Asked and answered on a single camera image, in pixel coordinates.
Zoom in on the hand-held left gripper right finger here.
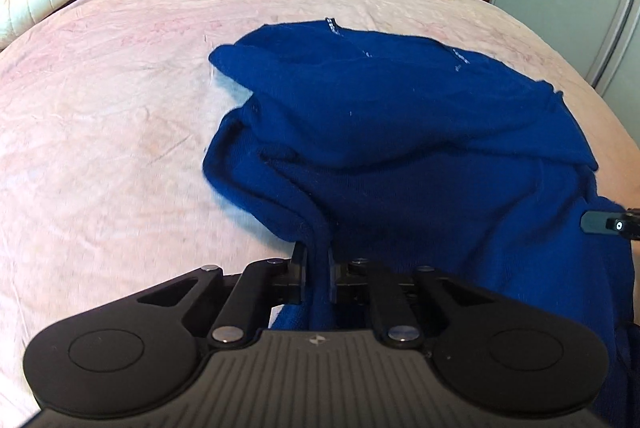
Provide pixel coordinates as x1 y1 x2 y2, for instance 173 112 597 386
327 248 483 350

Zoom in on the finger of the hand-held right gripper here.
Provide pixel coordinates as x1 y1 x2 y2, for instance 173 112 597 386
581 208 640 241

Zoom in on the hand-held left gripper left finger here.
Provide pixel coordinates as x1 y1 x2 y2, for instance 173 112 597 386
132 241 311 350

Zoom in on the blue beaded sweater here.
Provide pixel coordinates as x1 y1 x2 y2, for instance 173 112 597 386
202 17 633 359

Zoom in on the pink bed blanket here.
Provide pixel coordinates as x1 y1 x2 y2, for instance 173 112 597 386
0 0 640 424

